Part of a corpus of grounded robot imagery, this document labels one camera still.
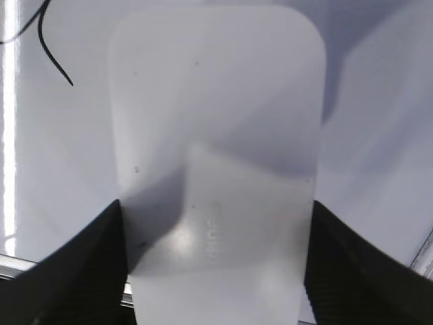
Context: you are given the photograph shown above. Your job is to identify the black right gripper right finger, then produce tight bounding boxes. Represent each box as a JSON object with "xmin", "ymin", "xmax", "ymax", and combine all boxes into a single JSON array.
[{"xmin": 304, "ymin": 201, "xmax": 432, "ymax": 324}]

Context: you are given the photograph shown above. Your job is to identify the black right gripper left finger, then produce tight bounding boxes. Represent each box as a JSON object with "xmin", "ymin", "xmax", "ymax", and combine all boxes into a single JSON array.
[{"xmin": 1, "ymin": 200, "xmax": 128, "ymax": 324}]

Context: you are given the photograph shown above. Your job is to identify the white framed whiteboard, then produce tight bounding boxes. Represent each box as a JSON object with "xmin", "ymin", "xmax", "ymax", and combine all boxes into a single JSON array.
[{"xmin": 0, "ymin": 0, "xmax": 433, "ymax": 325}]

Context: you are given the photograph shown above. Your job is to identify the white rectangular board eraser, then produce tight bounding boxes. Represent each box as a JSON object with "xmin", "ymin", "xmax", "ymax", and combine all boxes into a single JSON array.
[{"xmin": 108, "ymin": 5, "xmax": 326, "ymax": 324}]

